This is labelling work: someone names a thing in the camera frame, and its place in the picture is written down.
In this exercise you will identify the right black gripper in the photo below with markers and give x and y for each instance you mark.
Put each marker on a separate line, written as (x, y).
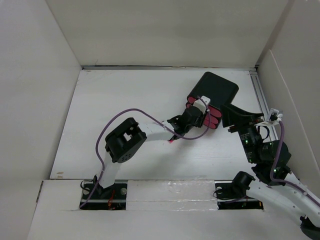
(239, 116)

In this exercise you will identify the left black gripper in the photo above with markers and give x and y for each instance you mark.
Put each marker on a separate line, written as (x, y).
(200, 118)

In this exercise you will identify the pink drawer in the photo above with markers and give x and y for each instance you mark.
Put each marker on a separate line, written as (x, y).
(215, 115)

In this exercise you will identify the black drawer organizer box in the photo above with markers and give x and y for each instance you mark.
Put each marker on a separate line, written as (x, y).
(220, 90)

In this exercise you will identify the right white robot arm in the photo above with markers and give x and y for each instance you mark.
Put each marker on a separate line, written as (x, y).
(273, 183)

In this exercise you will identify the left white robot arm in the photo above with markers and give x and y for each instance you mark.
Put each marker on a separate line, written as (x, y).
(124, 141)

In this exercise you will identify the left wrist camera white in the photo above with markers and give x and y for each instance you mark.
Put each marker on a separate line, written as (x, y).
(202, 103)

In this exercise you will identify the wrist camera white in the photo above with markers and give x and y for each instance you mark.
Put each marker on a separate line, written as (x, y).
(274, 116)
(202, 103)

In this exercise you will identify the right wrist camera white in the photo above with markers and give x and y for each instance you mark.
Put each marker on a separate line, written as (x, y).
(274, 116)

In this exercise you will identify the aluminium rail back edge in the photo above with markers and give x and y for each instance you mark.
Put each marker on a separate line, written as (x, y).
(156, 67)

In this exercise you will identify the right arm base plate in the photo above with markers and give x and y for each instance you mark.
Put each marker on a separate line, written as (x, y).
(227, 199)

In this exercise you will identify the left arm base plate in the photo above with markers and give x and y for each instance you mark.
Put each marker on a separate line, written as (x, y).
(113, 198)

